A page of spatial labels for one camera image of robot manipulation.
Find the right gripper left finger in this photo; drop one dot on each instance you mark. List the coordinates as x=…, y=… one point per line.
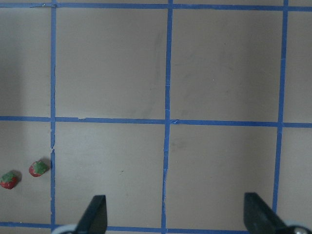
x=93, y=221

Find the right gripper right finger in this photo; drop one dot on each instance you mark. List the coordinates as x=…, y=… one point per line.
x=259, y=218

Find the red strawberry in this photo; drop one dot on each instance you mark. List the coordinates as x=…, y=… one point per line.
x=9, y=180
x=38, y=168

